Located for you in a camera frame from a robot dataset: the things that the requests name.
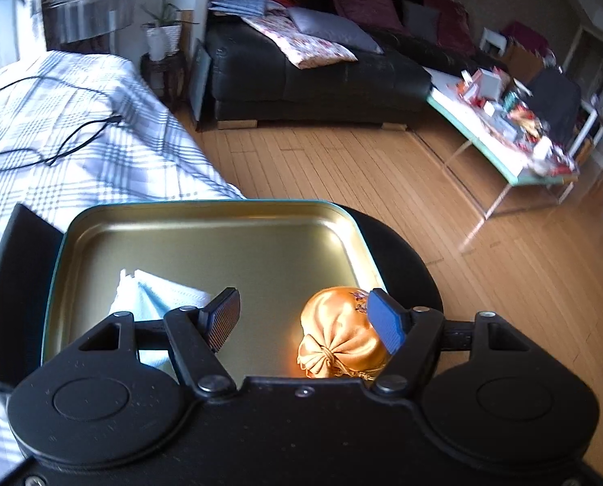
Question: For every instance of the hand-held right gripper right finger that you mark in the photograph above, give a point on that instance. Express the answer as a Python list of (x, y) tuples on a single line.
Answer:
[(387, 324)]

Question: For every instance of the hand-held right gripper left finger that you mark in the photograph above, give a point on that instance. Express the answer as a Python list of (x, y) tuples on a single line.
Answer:
[(223, 321)]

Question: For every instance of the teal and gold tin tray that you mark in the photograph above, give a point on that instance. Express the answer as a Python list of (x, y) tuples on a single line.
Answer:
[(230, 253)]

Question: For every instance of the blue face mask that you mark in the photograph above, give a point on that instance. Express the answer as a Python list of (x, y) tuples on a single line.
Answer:
[(149, 293)]

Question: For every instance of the grey plaid bed sheet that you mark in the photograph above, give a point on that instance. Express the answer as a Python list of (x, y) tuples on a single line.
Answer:
[(104, 162)]

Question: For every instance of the glass top coffee table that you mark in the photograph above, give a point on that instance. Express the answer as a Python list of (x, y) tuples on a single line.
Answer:
[(484, 136)]

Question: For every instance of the dark framed panel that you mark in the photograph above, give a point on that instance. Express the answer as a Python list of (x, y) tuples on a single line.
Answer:
[(200, 81)]

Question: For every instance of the clutter of small boxes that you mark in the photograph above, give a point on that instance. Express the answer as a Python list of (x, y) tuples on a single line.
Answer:
[(504, 111)]

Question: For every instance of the black leather sofa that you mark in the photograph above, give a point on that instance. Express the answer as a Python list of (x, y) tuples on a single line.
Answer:
[(306, 91)]

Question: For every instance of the dark wooden plant stand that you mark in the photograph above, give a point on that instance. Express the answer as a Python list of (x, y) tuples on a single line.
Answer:
[(162, 76)]

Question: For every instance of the dark cloth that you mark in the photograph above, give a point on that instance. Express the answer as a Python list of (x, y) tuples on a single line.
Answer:
[(555, 101)]

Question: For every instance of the potted plant in white pot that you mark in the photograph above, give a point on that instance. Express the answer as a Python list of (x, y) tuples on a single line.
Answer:
[(162, 40)]

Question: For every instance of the floral pillow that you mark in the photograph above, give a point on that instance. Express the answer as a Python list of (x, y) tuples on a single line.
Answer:
[(301, 43)]

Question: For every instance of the cardboard box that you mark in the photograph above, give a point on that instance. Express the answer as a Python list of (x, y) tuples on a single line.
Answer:
[(524, 60)]

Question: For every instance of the grey pillow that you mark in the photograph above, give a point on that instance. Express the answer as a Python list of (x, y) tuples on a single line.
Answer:
[(332, 28)]

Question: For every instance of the small white stool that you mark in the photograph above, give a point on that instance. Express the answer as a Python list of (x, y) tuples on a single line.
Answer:
[(494, 40)]

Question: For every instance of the red patterned cushion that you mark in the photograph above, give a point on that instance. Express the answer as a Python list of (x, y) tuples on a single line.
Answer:
[(451, 25)]

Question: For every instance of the small grey cushion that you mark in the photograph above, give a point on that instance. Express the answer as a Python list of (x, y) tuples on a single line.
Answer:
[(420, 20)]

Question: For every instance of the blue checked folded cloth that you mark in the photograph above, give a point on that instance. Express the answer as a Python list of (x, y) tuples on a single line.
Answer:
[(240, 2)]

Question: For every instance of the round glass side table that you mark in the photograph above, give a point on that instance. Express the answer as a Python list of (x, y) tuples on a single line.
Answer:
[(94, 15)]

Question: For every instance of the white shelf unit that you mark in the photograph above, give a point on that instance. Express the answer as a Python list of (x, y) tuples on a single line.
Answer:
[(600, 60)]

